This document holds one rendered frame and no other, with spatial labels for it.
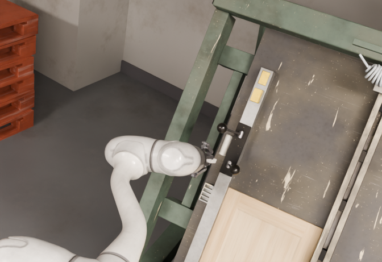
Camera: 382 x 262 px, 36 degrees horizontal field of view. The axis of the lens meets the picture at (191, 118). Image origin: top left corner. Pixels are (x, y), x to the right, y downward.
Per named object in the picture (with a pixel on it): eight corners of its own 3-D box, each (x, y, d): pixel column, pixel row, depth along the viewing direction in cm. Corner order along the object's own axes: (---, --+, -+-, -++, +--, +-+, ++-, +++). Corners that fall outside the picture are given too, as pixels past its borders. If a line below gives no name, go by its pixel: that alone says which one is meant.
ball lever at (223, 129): (237, 138, 218) (213, 130, 209) (241, 128, 218) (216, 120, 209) (244, 141, 216) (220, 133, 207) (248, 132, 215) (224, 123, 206)
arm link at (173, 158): (204, 144, 182) (165, 139, 186) (189, 142, 167) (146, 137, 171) (200, 178, 181) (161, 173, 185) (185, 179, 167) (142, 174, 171)
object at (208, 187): (200, 199, 224) (198, 199, 221) (207, 182, 224) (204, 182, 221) (210, 203, 223) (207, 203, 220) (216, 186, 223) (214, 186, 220)
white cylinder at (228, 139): (227, 134, 223) (220, 153, 223) (225, 133, 220) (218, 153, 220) (235, 137, 222) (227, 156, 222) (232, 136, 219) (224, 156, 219)
